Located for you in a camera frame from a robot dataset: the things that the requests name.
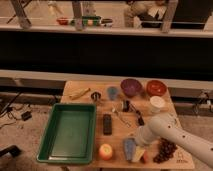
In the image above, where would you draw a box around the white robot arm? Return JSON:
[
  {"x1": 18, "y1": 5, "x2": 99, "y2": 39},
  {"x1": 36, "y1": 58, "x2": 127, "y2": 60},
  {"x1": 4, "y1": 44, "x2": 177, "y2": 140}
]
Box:
[{"x1": 134, "y1": 113, "x2": 213, "y2": 169}]

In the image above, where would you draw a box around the blue sponge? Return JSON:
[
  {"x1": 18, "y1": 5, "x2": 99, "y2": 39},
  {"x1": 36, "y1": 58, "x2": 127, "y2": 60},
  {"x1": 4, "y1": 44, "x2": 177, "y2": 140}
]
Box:
[{"x1": 123, "y1": 138, "x2": 136, "y2": 161}]

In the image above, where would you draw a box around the blue plastic cup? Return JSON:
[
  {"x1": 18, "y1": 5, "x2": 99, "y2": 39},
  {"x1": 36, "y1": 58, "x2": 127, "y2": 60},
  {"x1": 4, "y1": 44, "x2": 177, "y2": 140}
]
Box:
[{"x1": 107, "y1": 86, "x2": 118, "y2": 100}]

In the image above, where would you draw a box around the purple bowl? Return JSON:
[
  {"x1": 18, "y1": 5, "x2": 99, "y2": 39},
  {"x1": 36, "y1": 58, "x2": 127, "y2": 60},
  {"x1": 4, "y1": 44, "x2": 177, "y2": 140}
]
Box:
[{"x1": 120, "y1": 78, "x2": 143, "y2": 97}]

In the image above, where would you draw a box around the black binder clip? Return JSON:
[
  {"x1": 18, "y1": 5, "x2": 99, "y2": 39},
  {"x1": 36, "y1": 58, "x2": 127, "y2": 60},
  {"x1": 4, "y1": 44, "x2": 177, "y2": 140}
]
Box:
[{"x1": 122, "y1": 100, "x2": 130, "y2": 112}]

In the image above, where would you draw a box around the yellow banana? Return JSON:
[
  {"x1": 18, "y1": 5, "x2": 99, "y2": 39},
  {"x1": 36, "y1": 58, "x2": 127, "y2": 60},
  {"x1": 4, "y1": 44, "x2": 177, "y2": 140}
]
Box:
[{"x1": 69, "y1": 88, "x2": 90, "y2": 100}]

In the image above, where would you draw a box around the black remote control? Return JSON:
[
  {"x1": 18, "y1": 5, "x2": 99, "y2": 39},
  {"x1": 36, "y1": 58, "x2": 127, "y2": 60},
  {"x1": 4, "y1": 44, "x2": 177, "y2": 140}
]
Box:
[{"x1": 103, "y1": 114, "x2": 112, "y2": 135}]

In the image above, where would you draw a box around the black marker pen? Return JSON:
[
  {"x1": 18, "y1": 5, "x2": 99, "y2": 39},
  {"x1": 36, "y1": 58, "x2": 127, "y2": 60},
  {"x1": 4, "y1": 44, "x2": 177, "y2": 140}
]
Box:
[{"x1": 136, "y1": 110, "x2": 145, "y2": 126}]

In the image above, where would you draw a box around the white paper cup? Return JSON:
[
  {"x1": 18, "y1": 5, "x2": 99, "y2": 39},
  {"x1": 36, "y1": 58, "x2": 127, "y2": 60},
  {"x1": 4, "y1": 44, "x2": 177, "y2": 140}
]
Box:
[{"x1": 150, "y1": 96, "x2": 165, "y2": 113}]

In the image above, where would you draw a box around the green plastic tray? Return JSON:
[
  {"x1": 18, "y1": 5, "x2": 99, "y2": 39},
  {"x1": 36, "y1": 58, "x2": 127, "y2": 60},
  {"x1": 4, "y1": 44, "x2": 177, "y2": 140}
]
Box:
[{"x1": 37, "y1": 103, "x2": 96, "y2": 165}]

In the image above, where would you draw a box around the red yellow apple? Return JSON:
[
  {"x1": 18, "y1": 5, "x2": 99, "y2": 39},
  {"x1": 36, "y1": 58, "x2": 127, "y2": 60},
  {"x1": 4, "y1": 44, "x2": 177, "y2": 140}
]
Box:
[{"x1": 99, "y1": 144, "x2": 113, "y2": 160}]

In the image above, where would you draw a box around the green box on shelf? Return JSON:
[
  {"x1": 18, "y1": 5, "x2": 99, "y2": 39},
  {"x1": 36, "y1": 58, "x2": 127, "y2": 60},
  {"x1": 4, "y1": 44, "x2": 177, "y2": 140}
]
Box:
[{"x1": 82, "y1": 16, "x2": 101, "y2": 26}]

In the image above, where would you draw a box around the yellow cloth piece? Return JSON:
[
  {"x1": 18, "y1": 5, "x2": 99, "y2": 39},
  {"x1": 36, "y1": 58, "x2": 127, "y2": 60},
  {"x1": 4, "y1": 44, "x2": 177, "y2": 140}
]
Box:
[{"x1": 132, "y1": 146, "x2": 145, "y2": 163}]

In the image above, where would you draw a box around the red bowl on shelf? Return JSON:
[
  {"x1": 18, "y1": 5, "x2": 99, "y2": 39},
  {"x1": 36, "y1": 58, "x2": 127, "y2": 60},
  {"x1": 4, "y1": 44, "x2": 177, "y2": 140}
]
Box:
[{"x1": 56, "y1": 17, "x2": 69, "y2": 25}]

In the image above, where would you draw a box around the black power adapter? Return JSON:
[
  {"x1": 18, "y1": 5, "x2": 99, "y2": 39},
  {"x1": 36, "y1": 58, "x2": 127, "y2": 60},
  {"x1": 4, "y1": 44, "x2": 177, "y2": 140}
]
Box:
[{"x1": 21, "y1": 111, "x2": 32, "y2": 121}]

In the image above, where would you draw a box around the dark grape bunch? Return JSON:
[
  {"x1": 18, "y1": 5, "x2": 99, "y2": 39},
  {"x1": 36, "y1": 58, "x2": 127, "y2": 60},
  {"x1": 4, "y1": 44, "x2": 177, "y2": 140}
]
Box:
[{"x1": 153, "y1": 138, "x2": 177, "y2": 163}]

